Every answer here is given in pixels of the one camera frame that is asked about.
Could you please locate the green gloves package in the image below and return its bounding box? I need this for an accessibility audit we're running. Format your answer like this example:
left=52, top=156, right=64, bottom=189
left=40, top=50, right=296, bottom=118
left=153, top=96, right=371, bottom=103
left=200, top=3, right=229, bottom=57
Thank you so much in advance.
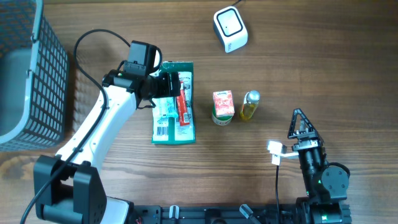
left=152, top=61, right=196, bottom=145

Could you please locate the light green wipes pack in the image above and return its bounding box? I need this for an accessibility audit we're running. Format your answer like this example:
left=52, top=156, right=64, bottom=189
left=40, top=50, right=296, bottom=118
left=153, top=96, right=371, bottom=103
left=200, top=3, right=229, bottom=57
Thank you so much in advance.
left=152, top=97, right=178, bottom=141

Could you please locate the yellow liquid glass bottle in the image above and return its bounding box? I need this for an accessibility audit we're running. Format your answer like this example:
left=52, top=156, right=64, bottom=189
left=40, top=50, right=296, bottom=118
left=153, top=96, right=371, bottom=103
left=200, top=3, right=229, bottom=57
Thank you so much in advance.
left=239, top=90, right=261, bottom=121

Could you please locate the green white round can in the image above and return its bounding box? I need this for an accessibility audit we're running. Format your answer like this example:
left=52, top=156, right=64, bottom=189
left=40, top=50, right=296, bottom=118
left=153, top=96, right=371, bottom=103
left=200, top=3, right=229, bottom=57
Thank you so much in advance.
left=211, top=106, right=233, bottom=126

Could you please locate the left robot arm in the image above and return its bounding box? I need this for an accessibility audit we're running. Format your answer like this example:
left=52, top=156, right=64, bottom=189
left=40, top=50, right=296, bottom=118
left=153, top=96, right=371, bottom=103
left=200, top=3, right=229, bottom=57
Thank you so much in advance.
left=28, top=41, right=180, bottom=223

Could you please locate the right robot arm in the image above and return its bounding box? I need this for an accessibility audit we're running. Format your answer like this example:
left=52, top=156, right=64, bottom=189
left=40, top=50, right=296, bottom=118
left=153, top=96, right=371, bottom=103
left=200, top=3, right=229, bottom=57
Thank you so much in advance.
left=287, top=108, right=353, bottom=224

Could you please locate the white barcode scanner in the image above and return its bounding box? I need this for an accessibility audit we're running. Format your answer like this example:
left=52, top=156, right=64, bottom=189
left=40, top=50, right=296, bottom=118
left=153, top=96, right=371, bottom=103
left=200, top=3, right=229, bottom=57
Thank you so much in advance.
left=213, top=6, right=248, bottom=53

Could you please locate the grey plastic mesh basket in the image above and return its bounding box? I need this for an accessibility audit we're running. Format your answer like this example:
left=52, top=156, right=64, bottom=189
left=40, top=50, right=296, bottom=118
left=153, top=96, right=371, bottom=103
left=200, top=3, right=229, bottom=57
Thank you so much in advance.
left=1, top=0, right=70, bottom=152

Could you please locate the black right camera cable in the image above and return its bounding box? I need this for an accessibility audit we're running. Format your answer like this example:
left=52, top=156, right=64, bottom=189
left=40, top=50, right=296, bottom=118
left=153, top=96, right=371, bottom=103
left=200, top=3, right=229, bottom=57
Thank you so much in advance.
left=275, top=164, right=282, bottom=224

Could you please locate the black camera cable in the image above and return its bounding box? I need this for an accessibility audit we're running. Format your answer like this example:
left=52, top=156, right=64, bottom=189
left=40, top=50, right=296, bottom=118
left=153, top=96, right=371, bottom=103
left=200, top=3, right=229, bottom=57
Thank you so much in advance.
left=19, top=29, right=131, bottom=224
left=275, top=164, right=282, bottom=224

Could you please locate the black left camera cable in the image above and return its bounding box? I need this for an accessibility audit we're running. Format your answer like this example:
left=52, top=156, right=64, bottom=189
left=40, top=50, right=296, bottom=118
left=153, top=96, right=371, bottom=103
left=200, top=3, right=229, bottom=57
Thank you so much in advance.
left=19, top=29, right=131, bottom=224

